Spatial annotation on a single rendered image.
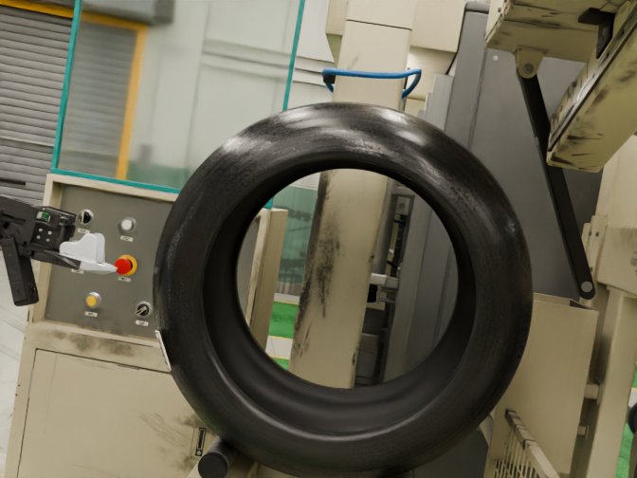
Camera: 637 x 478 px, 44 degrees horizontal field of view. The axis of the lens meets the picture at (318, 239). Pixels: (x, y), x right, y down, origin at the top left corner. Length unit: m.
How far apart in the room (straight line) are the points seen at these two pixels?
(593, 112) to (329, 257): 0.56
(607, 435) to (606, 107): 0.62
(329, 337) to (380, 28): 0.59
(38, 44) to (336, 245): 9.37
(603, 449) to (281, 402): 0.59
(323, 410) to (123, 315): 0.74
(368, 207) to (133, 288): 0.74
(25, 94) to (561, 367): 9.60
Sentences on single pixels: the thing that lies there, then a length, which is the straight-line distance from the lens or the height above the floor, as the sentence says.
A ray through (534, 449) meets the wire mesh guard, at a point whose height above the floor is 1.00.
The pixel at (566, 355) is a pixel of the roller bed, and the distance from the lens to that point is 1.50.
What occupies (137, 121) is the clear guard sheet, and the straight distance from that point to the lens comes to 1.99.
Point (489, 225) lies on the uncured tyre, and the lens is 1.14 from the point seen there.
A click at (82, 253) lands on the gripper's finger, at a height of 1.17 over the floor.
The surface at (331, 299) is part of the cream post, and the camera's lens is 1.52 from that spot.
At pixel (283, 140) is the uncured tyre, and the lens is 1.15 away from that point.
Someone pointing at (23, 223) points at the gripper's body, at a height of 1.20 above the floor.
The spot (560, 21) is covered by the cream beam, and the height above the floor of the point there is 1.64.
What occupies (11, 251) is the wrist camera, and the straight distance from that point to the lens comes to 1.37.
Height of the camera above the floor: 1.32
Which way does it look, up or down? 3 degrees down
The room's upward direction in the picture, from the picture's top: 9 degrees clockwise
